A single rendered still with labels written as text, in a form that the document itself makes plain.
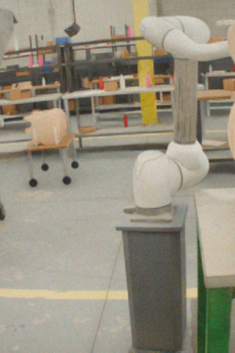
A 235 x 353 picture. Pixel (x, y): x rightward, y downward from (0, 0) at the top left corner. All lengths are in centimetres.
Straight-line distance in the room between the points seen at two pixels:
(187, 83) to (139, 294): 94
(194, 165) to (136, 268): 51
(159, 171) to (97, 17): 1061
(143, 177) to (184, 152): 23
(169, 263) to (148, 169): 41
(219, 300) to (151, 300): 100
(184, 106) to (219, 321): 107
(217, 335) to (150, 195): 89
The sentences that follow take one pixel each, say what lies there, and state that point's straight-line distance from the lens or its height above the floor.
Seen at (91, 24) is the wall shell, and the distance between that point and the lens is 1221.
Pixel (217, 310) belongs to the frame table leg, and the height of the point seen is 83.
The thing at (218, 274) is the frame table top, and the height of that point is 93.
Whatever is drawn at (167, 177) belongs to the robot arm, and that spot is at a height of 88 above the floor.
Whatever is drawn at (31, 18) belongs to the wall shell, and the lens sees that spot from 1266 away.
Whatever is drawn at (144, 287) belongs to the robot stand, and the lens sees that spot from 190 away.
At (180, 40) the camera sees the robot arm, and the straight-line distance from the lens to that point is 159.
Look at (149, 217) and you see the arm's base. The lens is 179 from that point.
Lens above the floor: 138
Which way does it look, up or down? 16 degrees down
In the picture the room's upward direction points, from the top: 5 degrees counter-clockwise
